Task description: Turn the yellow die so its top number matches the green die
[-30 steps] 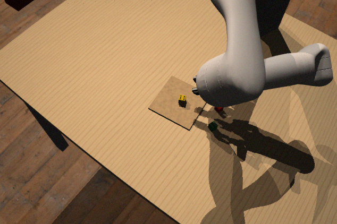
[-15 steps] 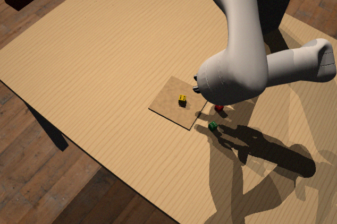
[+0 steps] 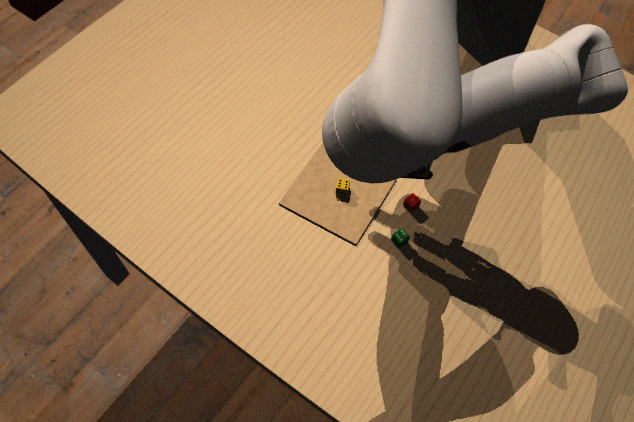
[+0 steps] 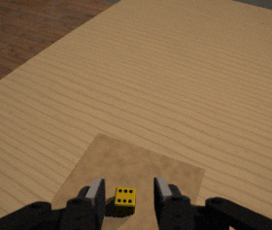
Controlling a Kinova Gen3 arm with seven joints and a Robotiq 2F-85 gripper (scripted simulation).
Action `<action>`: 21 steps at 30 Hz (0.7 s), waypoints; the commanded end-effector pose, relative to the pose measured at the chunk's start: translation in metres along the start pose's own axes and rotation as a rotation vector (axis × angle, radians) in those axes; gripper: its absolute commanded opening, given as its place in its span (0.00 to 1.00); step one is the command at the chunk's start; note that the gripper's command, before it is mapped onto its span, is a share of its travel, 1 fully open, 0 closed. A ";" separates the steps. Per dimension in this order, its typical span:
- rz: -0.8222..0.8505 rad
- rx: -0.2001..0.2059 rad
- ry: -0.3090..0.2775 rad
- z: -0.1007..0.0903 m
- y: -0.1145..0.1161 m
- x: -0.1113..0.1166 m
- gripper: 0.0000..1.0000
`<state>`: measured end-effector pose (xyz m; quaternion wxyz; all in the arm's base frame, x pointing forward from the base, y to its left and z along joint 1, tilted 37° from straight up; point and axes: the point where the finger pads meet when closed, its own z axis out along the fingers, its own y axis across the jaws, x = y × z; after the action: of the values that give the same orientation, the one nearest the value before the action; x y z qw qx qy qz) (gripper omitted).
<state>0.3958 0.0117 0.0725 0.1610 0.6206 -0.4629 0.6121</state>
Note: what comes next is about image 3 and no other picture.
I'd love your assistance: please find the green die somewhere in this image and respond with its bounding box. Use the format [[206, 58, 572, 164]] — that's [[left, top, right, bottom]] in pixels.
[[391, 228, 410, 249]]

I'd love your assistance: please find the tan square mat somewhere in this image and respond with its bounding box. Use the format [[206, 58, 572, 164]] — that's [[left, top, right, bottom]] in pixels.
[[279, 143, 396, 245]]

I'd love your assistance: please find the red die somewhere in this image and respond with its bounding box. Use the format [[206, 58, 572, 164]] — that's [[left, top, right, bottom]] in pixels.
[[403, 193, 421, 213]]

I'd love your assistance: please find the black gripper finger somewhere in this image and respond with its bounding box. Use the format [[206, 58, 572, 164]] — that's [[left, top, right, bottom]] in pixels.
[[401, 161, 433, 180]]

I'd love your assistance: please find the yellow die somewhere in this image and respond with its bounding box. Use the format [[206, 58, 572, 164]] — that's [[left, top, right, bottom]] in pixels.
[[335, 178, 350, 196]]

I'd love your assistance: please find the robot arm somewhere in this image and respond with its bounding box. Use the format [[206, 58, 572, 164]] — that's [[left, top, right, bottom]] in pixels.
[[322, 0, 628, 183]]

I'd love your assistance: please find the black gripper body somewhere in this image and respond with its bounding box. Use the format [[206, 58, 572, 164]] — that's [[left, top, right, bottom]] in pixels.
[[445, 141, 472, 153]]

